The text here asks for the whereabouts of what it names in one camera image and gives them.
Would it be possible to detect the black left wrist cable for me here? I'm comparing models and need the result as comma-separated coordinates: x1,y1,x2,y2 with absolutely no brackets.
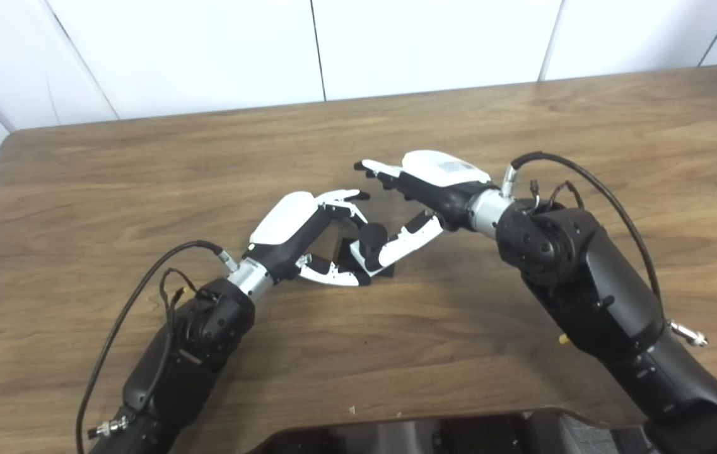
74,240,240,454

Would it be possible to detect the black peg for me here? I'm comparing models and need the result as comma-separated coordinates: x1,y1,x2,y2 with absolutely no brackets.
339,222,397,281

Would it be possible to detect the thin left arm wire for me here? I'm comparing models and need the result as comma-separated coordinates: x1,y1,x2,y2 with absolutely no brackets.
158,267,215,329

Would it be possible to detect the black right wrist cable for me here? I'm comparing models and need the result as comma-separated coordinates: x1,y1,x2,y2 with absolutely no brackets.
501,151,709,349

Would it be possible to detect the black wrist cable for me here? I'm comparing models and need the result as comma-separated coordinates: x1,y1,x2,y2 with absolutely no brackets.
501,151,709,349
74,240,240,454

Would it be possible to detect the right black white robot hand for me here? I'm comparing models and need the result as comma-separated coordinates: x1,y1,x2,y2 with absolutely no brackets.
353,149,501,276

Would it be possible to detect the black robot torso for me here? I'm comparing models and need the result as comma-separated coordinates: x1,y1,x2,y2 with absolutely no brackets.
251,410,649,454

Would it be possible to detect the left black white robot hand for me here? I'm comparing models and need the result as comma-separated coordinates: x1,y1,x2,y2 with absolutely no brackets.
242,188,371,288

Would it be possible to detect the thin right arm wire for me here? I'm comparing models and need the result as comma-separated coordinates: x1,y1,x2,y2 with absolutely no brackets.
525,179,586,212

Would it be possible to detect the thin arm wire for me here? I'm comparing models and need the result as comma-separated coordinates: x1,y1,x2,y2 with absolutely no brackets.
525,179,586,212
158,267,215,329

